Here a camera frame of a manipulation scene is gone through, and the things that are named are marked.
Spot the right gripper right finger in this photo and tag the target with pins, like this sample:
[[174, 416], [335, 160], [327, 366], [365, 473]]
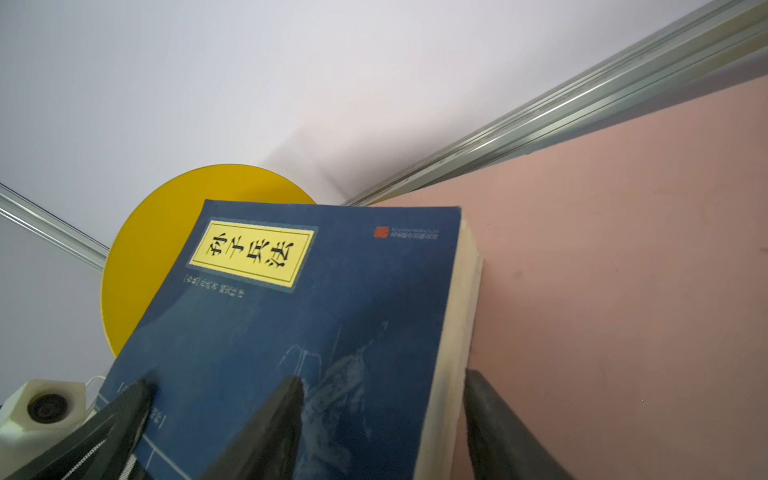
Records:
[[499, 443]]

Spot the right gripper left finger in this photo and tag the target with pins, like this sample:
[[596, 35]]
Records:
[[267, 446]]

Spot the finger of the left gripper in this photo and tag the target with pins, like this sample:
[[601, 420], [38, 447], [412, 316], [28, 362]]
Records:
[[101, 448]]

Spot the navy blue book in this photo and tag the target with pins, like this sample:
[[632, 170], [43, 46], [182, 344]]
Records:
[[371, 308]]

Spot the yellow pink blue bookshelf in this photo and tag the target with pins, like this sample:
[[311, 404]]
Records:
[[622, 303]]

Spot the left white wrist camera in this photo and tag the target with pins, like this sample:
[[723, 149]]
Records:
[[40, 414]]

